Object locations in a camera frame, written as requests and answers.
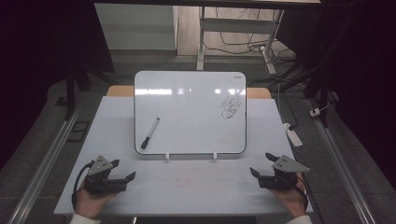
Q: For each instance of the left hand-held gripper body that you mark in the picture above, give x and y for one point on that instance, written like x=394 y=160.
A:
x=99 y=183

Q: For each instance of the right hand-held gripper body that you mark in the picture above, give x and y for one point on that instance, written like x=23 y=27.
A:
x=280 y=182

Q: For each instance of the white marker with black cap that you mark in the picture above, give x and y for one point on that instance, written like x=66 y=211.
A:
x=150 y=132

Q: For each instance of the person's right hand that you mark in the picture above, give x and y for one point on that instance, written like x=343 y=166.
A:
x=294 y=202

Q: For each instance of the person's left hand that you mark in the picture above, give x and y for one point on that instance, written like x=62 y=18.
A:
x=87 y=205

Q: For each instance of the white whiteboard support clip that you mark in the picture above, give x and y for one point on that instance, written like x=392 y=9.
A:
x=167 y=156
x=214 y=155

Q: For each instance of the black floor plate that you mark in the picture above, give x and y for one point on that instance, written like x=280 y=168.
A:
x=78 y=131

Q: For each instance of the small white plug adapter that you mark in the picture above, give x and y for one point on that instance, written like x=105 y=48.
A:
x=314 y=112

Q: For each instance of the white whiteboard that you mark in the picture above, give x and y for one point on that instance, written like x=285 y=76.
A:
x=190 y=118

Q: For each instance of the white cabinet panel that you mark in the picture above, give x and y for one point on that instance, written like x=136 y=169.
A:
x=137 y=28

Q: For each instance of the aluminium floor rail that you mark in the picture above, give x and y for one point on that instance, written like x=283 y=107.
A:
x=46 y=161
x=342 y=161

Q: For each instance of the white desk frame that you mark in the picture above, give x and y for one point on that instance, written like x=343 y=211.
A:
x=236 y=25

